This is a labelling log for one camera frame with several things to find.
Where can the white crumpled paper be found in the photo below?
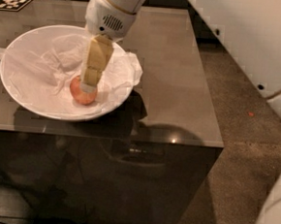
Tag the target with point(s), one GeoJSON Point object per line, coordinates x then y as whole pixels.
{"type": "Point", "coordinates": [53, 61]}

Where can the red yellow apple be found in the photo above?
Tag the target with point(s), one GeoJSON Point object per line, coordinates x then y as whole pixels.
{"type": "Point", "coordinates": [81, 97]}

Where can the white bowl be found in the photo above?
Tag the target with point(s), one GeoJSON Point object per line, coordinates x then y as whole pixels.
{"type": "Point", "coordinates": [31, 102]}

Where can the dark glossy table cabinet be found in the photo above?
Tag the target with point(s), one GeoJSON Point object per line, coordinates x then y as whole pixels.
{"type": "Point", "coordinates": [141, 163]}

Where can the black white fiducial marker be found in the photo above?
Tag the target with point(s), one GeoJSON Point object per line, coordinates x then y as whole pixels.
{"type": "Point", "coordinates": [13, 5]}

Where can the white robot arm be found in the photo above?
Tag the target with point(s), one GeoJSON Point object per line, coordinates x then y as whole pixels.
{"type": "Point", "coordinates": [249, 30]}

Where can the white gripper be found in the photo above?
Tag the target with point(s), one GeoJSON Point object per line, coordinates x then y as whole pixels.
{"type": "Point", "coordinates": [106, 20]}

